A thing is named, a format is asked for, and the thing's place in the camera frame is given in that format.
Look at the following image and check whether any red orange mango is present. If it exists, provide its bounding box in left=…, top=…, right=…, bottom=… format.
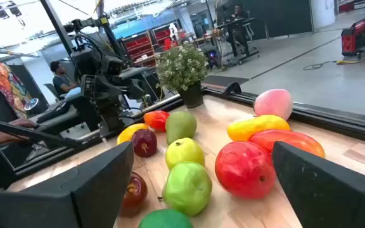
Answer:
left=248, top=129, right=326, bottom=158
left=143, top=110, right=170, bottom=133

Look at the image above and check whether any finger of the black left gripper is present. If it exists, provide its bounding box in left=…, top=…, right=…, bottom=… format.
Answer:
left=127, top=79, right=148, bottom=99
left=118, top=67, right=151, bottom=80

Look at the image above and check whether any red bin shelf rack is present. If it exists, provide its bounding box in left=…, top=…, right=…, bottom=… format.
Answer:
left=120, top=31, right=157, bottom=67
left=150, top=23, right=183, bottom=48

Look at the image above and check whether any dark green lime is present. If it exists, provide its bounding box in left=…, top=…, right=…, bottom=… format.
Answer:
left=138, top=208, right=193, bottom=228

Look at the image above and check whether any seated person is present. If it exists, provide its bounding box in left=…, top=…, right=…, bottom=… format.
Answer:
left=49, top=60, right=82, bottom=98

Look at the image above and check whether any yellow orange mango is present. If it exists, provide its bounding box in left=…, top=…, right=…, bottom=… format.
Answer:
left=226, top=114, right=292, bottom=143
left=116, top=123, right=150, bottom=146

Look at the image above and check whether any large red apple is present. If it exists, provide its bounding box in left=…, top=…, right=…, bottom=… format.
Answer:
left=214, top=141, right=278, bottom=200

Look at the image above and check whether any black hazard striped floor mat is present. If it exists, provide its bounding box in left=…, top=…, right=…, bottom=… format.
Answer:
left=201, top=74, right=250, bottom=92

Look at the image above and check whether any person at standing desk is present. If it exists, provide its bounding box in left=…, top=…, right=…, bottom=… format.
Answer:
left=229, top=3, right=250, bottom=23

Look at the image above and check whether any yellow plug floor cable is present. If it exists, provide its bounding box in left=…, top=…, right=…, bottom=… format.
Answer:
left=302, top=58, right=365, bottom=71

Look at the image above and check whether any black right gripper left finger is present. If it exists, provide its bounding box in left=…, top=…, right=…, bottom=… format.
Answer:
left=0, top=141, right=134, bottom=228

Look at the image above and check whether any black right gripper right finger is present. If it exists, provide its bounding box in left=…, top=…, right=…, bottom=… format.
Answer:
left=271, top=141, right=365, bottom=228

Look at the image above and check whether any person's hand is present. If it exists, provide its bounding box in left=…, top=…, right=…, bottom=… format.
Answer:
left=6, top=117, right=38, bottom=130

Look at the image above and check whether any red black tool cart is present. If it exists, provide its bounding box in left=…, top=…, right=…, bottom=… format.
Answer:
left=340, top=16, right=365, bottom=58

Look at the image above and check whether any dark maroon apple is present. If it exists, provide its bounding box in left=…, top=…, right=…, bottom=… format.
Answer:
left=131, top=128, right=158, bottom=158

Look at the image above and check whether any dark grey desk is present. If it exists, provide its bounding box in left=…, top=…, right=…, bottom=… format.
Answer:
left=29, top=106, right=80, bottom=131

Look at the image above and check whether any glossy dark red apple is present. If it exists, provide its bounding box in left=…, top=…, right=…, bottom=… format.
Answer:
left=118, top=172, right=149, bottom=218

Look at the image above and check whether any black aluminium table frame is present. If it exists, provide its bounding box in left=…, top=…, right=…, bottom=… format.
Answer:
left=11, top=82, right=365, bottom=180

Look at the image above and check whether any colourful display panel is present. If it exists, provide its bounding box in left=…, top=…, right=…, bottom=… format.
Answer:
left=0, top=60, right=33, bottom=120

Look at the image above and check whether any black standing desk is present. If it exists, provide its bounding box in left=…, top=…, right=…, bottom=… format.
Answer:
left=215, top=17, right=261, bottom=66

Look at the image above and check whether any round silver mirror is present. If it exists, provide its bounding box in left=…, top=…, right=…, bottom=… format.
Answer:
left=23, top=97, right=40, bottom=111

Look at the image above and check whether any potted green plant black pot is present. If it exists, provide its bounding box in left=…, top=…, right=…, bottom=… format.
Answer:
left=155, top=41, right=209, bottom=109

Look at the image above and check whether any yellow green apple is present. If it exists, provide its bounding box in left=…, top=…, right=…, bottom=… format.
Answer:
left=164, top=137, right=206, bottom=170

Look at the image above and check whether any pink peach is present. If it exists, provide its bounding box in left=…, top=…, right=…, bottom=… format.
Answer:
left=253, top=88, right=294, bottom=121

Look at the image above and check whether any bright green apple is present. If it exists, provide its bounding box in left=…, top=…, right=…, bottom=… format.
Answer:
left=162, top=161, right=213, bottom=217

